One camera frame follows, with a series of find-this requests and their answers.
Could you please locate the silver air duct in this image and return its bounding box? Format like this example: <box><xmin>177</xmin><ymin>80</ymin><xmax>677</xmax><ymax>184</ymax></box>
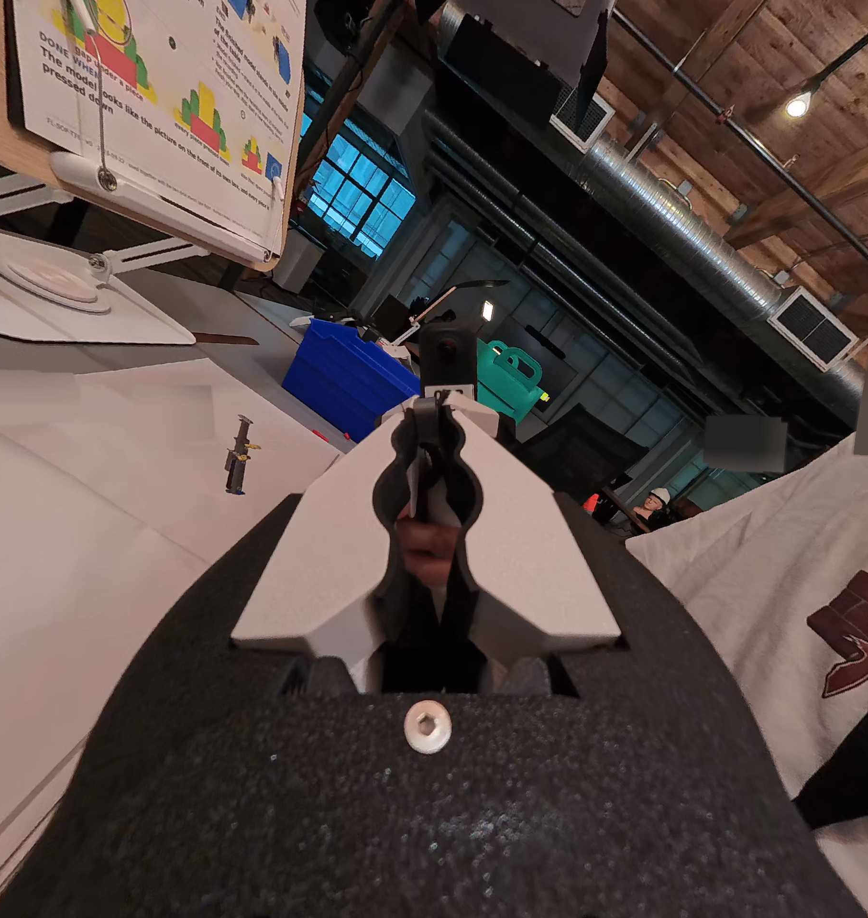
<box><xmin>569</xmin><ymin>135</ymin><xmax>867</xmax><ymax>418</ymax></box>

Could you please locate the white vent grille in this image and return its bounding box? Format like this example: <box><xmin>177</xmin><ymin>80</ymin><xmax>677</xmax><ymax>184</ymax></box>
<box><xmin>549</xmin><ymin>85</ymin><xmax>616</xmax><ymax>153</ymax></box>
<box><xmin>767</xmin><ymin>285</ymin><xmax>860</xmax><ymax>372</ymax></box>

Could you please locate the black shoulder strap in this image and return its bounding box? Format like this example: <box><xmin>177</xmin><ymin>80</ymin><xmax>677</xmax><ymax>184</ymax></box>
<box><xmin>792</xmin><ymin>692</ymin><xmax>868</xmax><ymax>833</ymax></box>

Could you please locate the white pedestal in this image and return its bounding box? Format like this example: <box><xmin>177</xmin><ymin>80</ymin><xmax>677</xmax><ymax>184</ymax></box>
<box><xmin>271</xmin><ymin>228</ymin><xmax>327</xmax><ymax>295</ymax></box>

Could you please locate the teal object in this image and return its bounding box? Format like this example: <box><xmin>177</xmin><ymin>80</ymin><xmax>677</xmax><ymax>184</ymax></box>
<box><xmin>475</xmin><ymin>339</ymin><xmax>544</xmax><ymax>426</ymax></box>

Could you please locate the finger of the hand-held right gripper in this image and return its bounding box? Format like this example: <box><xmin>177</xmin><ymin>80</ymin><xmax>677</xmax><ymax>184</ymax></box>
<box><xmin>427</xmin><ymin>397</ymin><xmax>501</xmax><ymax>529</ymax></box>
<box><xmin>382</xmin><ymin>399</ymin><xmax>426</xmax><ymax>519</ymax></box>

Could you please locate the dark grey lego connector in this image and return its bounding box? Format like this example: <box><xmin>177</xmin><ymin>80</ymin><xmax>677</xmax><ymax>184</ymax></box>
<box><xmin>405</xmin><ymin>393</ymin><xmax>453</xmax><ymax>461</ymax></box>

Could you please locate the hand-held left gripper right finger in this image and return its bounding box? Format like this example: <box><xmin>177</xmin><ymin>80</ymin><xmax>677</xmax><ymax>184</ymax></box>
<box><xmin>441</xmin><ymin>409</ymin><xmax>621</xmax><ymax>693</ymax></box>

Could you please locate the mannequin head with hard hat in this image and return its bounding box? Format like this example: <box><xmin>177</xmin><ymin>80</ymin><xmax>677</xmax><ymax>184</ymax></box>
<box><xmin>633</xmin><ymin>486</ymin><xmax>676</xmax><ymax>533</ymax></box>

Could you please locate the printed instruction sheet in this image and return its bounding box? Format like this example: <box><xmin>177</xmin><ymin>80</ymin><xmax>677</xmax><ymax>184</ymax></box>
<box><xmin>11</xmin><ymin>0</ymin><xmax>307</xmax><ymax>262</ymax></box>

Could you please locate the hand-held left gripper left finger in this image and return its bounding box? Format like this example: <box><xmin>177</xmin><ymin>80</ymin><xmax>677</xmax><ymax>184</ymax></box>
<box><xmin>231</xmin><ymin>410</ymin><xmax>417</xmax><ymax>693</ymax></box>

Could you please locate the blue plastic bin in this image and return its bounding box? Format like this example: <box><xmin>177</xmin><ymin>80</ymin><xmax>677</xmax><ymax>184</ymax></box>
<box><xmin>282</xmin><ymin>319</ymin><xmax>422</xmax><ymax>443</ymax></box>

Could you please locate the lego instruction booklet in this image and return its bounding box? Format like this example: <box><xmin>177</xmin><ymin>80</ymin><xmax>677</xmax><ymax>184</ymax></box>
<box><xmin>0</xmin><ymin>355</ymin><xmax>349</xmax><ymax>897</ymax></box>

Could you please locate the person's right hand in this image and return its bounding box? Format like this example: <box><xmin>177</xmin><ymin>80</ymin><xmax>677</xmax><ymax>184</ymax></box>
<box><xmin>395</xmin><ymin>502</ymin><xmax>465</xmax><ymax>587</ymax></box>

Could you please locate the wooden post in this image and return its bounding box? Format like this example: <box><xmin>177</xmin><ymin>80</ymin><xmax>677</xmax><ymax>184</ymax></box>
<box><xmin>290</xmin><ymin>0</ymin><xmax>417</xmax><ymax>198</ymax></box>

